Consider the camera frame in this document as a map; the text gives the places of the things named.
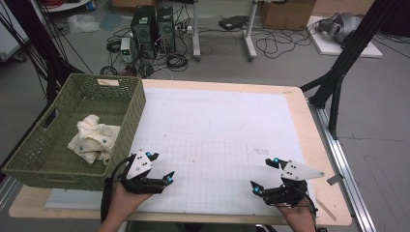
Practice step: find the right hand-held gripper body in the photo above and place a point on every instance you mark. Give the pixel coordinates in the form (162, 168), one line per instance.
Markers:
(298, 172)

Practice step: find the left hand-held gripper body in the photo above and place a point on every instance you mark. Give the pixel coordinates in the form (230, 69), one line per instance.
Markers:
(139, 166)

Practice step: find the cream egg-print cloth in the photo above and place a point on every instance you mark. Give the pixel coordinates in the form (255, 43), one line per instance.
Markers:
(93, 138)

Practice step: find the green woven basket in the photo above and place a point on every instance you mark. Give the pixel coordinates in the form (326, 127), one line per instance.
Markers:
(80, 96)

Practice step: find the person's left hand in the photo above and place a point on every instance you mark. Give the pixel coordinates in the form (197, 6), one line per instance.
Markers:
(127, 201)

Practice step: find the person's right hand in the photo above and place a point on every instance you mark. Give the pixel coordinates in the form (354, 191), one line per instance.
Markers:
(299, 217)

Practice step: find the grey tape piece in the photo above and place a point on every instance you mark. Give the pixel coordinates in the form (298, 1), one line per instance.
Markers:
(335, 179)

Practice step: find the thin wooden strip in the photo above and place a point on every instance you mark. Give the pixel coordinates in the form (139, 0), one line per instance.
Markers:
(325, 208)

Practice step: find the white grid mat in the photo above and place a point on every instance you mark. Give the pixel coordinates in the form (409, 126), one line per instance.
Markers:
(209, 112)

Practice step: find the white power supply box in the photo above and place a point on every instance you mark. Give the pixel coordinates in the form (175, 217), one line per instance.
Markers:
(126, 50)

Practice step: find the white floor board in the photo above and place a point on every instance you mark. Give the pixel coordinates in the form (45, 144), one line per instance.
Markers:
(325, 48)

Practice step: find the black computer tower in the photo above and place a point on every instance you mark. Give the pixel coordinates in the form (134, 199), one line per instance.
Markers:
(143, 30)
(166, 29)

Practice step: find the teal sheet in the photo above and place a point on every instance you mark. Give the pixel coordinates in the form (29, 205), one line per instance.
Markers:
(111, 21)

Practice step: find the black metal stand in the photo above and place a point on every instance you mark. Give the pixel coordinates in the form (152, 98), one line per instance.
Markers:
(35, 32)
(354, 42)

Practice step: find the black flat case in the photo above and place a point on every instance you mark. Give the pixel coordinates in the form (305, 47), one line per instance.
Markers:
(232, 22)

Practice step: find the brown cardboard box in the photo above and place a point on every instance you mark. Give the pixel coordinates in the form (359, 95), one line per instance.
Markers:
(286, 14)

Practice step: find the clear plastic bag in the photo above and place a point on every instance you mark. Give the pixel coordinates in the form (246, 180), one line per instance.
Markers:
(83, 23)

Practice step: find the grey rounded device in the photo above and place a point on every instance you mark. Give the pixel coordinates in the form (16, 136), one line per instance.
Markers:
(345, 25)

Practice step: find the white round table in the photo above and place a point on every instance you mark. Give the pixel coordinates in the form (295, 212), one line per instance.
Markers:
(64, 5)

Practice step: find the aluminium frame rail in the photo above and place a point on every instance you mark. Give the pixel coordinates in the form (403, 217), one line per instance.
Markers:
(338, 161)
(6, 191)

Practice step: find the white desk frame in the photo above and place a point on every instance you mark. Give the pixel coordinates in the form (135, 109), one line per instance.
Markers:
(195, 32)

